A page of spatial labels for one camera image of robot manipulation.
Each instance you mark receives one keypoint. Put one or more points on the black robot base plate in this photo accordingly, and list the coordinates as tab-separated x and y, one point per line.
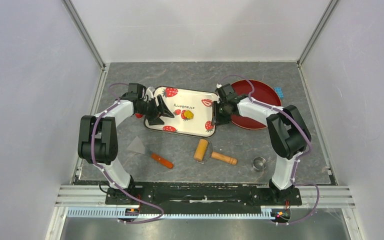
201	198

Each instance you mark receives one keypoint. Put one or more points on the small blue plastic piece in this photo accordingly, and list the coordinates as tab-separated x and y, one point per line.
279	92

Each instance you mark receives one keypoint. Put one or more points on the small red cap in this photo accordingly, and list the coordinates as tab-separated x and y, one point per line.
138	115

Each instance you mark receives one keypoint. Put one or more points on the aluminium frame rail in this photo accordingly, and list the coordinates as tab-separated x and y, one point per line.
89	201

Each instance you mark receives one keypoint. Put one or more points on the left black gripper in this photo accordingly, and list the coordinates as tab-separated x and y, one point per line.
163	110

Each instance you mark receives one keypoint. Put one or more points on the orange handled metal scraper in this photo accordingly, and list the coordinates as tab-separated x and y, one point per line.
138	146

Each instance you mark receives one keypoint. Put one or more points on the round red plate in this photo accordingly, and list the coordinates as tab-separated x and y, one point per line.
263	93

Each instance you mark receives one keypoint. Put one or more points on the wooden dough roller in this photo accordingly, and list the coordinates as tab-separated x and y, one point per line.
204	151

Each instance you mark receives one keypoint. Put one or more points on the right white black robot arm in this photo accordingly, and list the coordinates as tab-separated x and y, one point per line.
289	135

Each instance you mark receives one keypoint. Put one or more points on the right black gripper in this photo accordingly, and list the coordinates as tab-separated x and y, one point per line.
217	119

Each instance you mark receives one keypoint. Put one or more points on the white strawberry print tray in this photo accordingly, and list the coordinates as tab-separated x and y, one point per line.
192	110

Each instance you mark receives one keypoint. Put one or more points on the yellow dough piece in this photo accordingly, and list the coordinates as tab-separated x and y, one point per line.
188	115

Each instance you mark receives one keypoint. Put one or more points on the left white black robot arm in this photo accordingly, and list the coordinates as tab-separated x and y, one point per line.
98	138

